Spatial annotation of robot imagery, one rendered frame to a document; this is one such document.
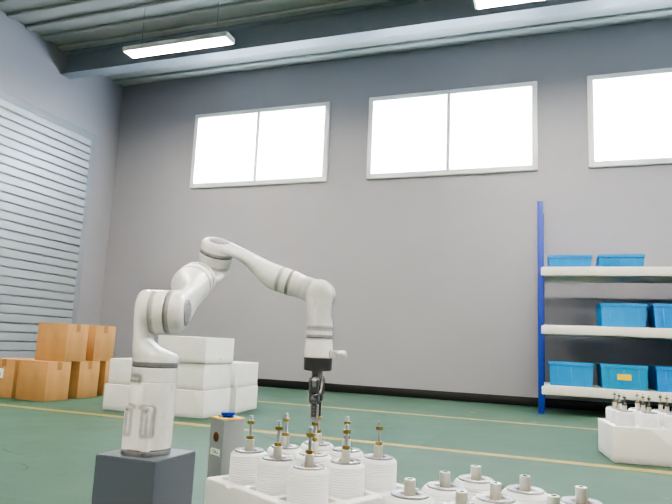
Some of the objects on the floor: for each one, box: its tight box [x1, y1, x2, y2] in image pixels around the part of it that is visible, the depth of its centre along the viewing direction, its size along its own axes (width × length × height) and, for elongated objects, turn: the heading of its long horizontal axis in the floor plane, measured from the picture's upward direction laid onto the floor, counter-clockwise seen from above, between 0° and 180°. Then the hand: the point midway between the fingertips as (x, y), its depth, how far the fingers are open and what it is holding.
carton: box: [68, 360, 100, 399], centre depth 509 cm, size 30×24×30 cm
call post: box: [207, 418, 245, 478], centre depth 171 cm, size 7×7×31 cm
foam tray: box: [598, 418, 672, 467], centre depth 324 cm, size 39×39×18 cm
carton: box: [0, 358, 35, 398], centre depth 494 cm, size 30×24×30 cm
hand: (315, 412), depth 158 cm, fingers open, 6 cm apart
